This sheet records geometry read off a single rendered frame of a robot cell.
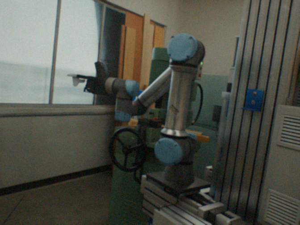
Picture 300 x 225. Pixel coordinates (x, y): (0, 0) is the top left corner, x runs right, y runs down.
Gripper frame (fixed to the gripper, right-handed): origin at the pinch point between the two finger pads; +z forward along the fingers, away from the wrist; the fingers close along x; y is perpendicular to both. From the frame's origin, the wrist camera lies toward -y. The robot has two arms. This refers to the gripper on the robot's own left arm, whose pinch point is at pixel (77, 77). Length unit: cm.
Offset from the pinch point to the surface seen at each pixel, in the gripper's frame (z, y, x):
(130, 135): -1, 29, 65
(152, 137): -23, 26, 54
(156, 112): -14, 9, 73
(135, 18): 95, -109, 196
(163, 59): -16, -28, 65
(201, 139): -49, 22, 77
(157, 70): -12, -20, 65
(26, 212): 90, 115, 70
